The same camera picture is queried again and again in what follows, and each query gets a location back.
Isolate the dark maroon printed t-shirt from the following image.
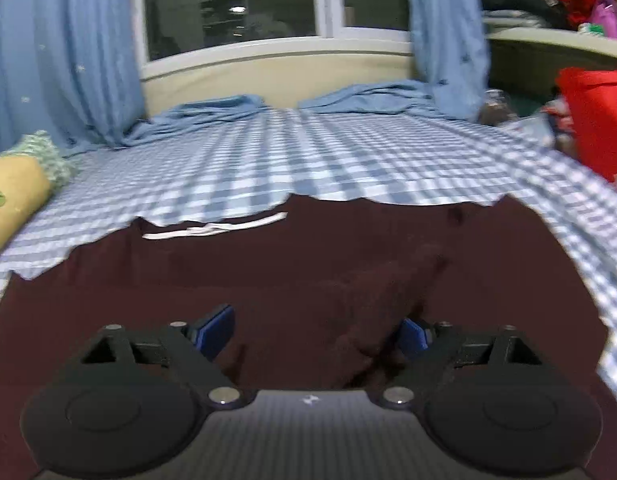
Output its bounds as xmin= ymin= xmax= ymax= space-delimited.
xmin=0 ymin=195 xmax=617 ymax=479

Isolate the clear plastic bottle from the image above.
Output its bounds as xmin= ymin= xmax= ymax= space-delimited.
xmin=478 ymin=89 xmax=519 ymax=127

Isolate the blue star curtain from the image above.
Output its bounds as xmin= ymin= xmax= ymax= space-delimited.
xmin=297 ymin=0 xmax=492 ymax=123
xmin=0 ymin=0 xmax=270 ymax=157

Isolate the yellow avocado print quilt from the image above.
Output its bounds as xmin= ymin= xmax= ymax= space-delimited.
xmin=0 ymin=155 xmax=52 ymax=252

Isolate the green checkered pillow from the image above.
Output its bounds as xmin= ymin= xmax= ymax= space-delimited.
xmin=0 ymin=130 xmax=78 ymax=193

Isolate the red fabric bag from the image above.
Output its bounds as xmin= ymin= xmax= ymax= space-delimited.
xmin=557 ymin=67 xmax=617 ymax=184

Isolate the white framed window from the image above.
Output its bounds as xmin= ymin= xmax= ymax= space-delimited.
xmin=134 ymin=0 xmax=411 ymax=81

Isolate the white shelf board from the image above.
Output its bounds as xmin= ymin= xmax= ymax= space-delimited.
xmin=487 ymin=27 xmax=617 ymax=68

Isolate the blue white checkered bedsheet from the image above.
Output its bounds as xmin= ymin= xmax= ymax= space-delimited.
xmin=0 ymin=110 xmax=617 ymax=398

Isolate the left blue star curtain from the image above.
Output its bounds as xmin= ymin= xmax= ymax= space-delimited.
xmin=0 ymin=0 xmax=270 ymax=157

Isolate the right blue star curtain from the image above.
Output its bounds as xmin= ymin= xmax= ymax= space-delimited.
xmin=297 ymin=0 xmax=492 ymax=123

